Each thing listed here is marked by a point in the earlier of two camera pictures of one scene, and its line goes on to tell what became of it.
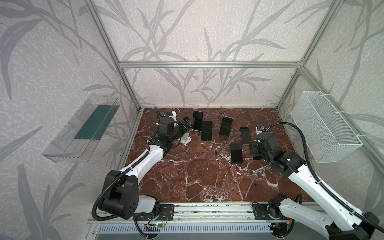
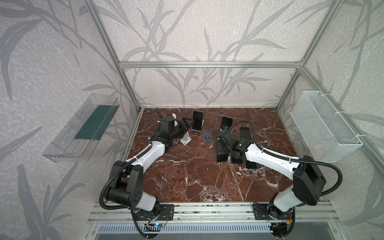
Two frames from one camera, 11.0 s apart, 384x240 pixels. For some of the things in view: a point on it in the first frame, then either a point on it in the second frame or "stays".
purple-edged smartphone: [198, 115] stays
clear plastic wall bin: [76, 141] stays
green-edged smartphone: [226, 126] stays
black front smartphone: [245, 133] to [251, 165]
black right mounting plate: [261, 212] stays
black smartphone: [206, 130] to [222, 157]
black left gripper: [183, 127] stays
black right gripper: [256, 148] to [222, 145]
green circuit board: [158, 224] stays
